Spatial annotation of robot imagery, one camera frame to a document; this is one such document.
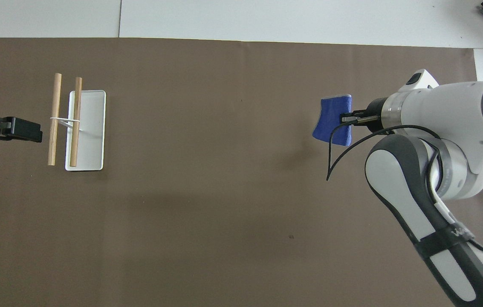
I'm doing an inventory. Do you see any black cable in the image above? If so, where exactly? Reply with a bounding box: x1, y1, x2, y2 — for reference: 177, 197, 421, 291
325, 119, 443, 182

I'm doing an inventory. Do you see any white rack with wooden bars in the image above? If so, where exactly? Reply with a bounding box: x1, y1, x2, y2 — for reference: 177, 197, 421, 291
47, 72, 107, 172

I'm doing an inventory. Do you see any blue towel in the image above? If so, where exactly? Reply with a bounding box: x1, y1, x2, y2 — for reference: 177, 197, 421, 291
312, 94, 353, 147

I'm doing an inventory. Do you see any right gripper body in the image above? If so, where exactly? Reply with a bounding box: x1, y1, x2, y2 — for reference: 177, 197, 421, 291
353, 97, 390, 133

